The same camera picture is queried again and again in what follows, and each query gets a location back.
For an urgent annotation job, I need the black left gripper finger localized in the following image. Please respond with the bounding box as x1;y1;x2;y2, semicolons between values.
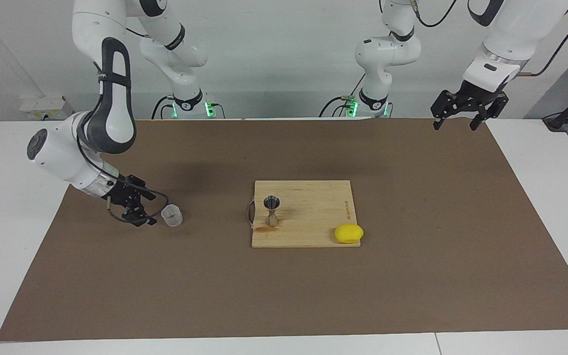
431;91;457;130
469;94;509;131

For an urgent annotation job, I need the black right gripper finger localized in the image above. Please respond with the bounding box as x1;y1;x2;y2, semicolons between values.
121;205;158;227
127;176;157;200

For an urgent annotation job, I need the clear plastic cup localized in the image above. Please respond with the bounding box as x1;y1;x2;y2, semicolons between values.
161;205;184;227

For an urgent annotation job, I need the steel double jigger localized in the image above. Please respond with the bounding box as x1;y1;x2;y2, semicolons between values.
263;195;281;228

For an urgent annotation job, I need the brown table mat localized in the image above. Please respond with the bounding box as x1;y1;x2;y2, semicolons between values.
0;117;568;342

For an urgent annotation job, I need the yellow lemon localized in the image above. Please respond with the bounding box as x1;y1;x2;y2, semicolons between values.
334;224;364;244

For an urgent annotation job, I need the wooden cutting board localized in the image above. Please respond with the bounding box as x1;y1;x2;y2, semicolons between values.
247;180;362;248

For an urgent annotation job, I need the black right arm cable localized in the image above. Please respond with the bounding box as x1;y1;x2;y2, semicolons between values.
77;133;170;224

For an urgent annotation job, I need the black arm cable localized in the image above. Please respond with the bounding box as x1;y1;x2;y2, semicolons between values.
77;133;170;224
410;0;568;78

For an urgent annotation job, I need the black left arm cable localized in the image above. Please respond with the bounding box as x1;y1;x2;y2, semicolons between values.
410;0;568;78

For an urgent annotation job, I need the black right base cable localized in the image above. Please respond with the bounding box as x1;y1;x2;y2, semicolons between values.
152;96;176;119

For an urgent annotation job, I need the black base cable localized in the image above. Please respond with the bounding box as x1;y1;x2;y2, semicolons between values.
152;96;176;119
319;73;366;118

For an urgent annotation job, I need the black left base cable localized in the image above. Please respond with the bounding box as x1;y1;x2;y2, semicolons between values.
319;73;366;118

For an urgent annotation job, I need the white wall power strip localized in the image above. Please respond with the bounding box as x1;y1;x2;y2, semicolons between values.
19;96;73;120

